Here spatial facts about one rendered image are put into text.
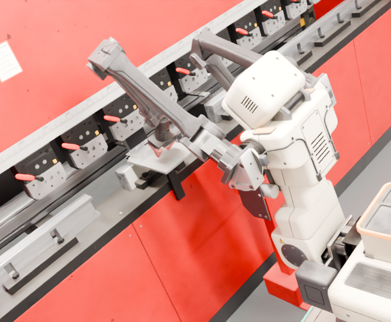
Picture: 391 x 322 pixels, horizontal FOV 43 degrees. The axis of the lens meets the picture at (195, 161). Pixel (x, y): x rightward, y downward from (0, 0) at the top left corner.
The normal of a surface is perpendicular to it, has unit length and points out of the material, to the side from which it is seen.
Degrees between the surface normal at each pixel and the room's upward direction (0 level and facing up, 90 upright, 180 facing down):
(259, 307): 0
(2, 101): 90
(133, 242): 90
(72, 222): 90
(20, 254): 90
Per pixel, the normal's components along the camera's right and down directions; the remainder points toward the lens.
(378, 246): -0.61, 0.59
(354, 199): -0.32, -0.82
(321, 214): 0.66, 0.01
